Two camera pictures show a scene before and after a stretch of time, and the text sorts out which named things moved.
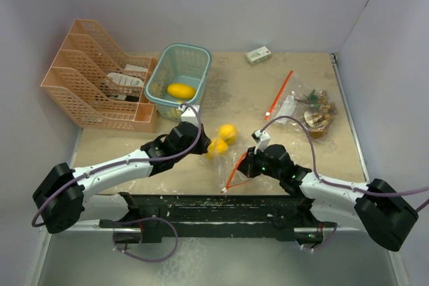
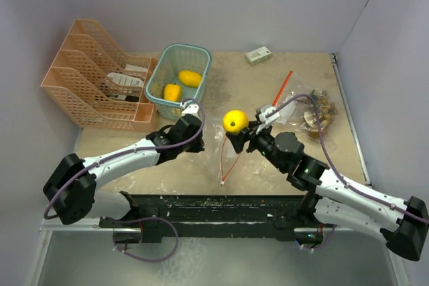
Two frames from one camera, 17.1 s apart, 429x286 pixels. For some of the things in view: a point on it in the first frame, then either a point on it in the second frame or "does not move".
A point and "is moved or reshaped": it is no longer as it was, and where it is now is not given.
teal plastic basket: x=178 y=78 does not move
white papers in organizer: x=127 y=80 does not move
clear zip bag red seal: x=227 y=147 is moved or reshaped
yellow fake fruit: x=228 y=133 is moved or reshaped
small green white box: x=258 y=55 does not move
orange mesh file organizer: x=98 y=83 does not move
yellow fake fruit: x=219 y=146 → x=171 y=92
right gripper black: x=247 y=166 → x=239 y=138
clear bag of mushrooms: x=312 y=107 does not move
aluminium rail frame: x=397 y=266 does not move
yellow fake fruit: x=181 y=91 → x=190 y=78
